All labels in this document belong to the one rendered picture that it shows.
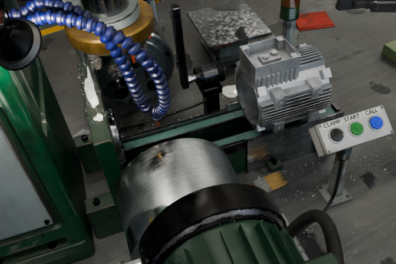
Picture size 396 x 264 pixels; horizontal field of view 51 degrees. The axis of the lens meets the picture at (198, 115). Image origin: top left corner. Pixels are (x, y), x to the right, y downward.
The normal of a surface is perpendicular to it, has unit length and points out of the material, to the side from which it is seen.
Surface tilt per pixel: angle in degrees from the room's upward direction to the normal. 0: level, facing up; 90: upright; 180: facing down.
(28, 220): 90
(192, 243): 23
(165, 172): 9
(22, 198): 90
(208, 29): 0
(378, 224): 0
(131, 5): 0
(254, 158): 90
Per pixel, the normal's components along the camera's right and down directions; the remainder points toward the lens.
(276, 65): 0.31, 0.63
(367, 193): -0.07, -0.72
